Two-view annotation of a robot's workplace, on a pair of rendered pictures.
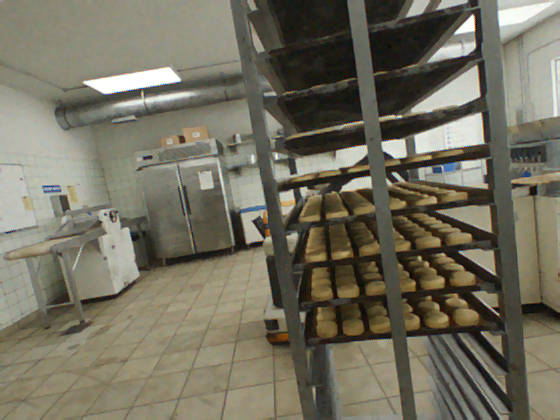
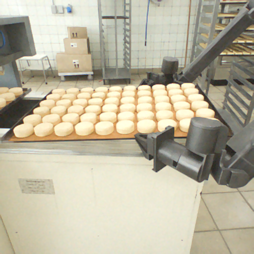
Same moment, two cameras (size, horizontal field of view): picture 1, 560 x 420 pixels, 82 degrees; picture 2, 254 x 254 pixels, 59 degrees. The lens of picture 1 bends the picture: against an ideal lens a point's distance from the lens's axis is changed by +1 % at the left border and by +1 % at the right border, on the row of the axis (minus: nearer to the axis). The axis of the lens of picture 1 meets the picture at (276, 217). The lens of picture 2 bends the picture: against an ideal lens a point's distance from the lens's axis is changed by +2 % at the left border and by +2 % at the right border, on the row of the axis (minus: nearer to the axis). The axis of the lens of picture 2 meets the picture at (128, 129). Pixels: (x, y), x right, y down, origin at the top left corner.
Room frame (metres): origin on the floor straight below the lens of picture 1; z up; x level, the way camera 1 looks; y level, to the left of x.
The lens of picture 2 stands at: (3.03, -1.35, 1.22)
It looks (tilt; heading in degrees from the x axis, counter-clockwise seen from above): 29 degrees down; 175
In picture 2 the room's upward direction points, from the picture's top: straight up
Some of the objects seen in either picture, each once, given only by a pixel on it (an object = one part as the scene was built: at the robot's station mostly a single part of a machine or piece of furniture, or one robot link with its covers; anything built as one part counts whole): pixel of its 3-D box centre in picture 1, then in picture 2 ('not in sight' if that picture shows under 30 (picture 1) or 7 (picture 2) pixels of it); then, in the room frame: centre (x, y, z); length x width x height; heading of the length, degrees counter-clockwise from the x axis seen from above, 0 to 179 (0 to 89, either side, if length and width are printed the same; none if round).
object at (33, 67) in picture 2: not in sight; (36, 68); (-1.18, -2.62, 0.23); 0.45 x 0.45 x 0.46; 82
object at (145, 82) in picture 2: not in sight; (145, 89); (2.14, -1.20, 0.91); 0.09 x 0.07 x 0.07; 127
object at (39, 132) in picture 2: not in sight; (44, 129); (2.46, -1.54, 0.92); 0.05 x 0.05 x 0.02
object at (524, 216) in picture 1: (472, 252); (104, 205); (2.32, -1.39, 0.45); 0.70 x 0.34 x 0.90; 81
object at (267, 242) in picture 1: (290, 257); not in sight; (2.51, -0.05, 0.59); 0.55 x 0.34 x 0.83; 172
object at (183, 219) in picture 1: (191, 203); not in sight; (5.95, 1.51, 1.03); 1.40 x 0.90 x 2.05; 90
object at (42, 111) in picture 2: not in sight; (41, 111); (2.33, -1.57, 0.92); 0.05 x 0.05 x 0.02
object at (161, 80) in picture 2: not in sight; (156, 83); (2.09, -1.14, 0.93); 0.07 x 0.07 x 0.10; 37
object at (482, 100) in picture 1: (426, 125); not in sight; (0.93, -0.46, 1.32); 0.64 x 0.03 x 0.03; 170
